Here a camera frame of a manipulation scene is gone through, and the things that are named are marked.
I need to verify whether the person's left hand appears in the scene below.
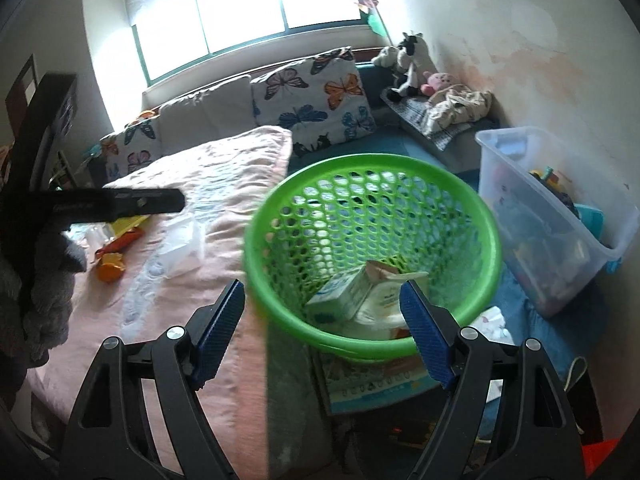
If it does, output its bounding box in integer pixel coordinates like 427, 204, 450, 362
0, 230, 88, 363

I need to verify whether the green framed window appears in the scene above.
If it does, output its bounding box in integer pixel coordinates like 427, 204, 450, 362
132, 0, 371, 86

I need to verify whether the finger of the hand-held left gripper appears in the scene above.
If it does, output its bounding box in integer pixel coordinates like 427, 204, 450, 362
50, 188, 186, 224

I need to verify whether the white crumpled tissue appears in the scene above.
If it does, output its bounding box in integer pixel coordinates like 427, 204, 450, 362
479, 306, 517, 347

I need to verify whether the red plastic object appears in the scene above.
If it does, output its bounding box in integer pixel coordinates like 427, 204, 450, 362
582, 437, 626, 480

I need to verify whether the grey cushion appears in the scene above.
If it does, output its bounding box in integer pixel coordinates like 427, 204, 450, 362
160, 75, 256, 161

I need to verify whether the green plastic basket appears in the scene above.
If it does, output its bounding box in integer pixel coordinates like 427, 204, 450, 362
243, 154, 502, 362

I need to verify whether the picture book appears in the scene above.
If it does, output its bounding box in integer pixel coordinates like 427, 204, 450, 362
314, 350, 443, 413

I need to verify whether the green pinwheel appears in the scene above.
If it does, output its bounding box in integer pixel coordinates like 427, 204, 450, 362
350, 0, 396, 43

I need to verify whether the grey patterned mat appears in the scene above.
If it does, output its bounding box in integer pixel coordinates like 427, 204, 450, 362
382, 87, 481, 151

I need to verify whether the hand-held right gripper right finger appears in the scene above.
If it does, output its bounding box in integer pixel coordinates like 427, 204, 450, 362
399, 280, 586, 480

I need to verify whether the small butterfly print pillow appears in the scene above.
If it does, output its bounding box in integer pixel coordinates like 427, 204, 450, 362
100, 115, 163, 181

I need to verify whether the blue and white carton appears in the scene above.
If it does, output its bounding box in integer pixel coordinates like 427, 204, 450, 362
305, 260, 431, 322

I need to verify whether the crumpled beige cloth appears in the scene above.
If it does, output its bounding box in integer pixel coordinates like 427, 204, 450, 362
425, 86, 493, 136

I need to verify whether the orange plastic piece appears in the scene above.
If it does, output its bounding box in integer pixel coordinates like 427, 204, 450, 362
96, 252, 126, 283

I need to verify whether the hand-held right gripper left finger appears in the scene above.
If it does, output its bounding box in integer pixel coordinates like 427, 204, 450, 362
59, 279, 247, 480

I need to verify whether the clear plastic container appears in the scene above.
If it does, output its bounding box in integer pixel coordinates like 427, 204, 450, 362
160, 220, 206, 281

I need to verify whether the grey plush toy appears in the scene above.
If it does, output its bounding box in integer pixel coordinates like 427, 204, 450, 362
372, 46, 403, 72

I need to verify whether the red snack wrapper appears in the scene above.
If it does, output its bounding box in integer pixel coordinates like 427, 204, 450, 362
90, 214, 151, 262

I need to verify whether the pink plush toy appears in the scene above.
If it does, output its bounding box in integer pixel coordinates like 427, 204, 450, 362
421, 71, 458, 97

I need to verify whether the large butterfly print pillow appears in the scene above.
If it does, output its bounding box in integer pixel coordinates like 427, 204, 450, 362
250, 47, 378, 158

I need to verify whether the clear plastic storage bin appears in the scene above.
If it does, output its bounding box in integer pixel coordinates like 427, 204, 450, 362
475, 127, 626, 318

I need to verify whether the cream paper cup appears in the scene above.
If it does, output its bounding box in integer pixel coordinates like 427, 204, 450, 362
350, 304, 417, 342

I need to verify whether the black and white cow plush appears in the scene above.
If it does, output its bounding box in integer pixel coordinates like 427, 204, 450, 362
387, 31, 431, 103

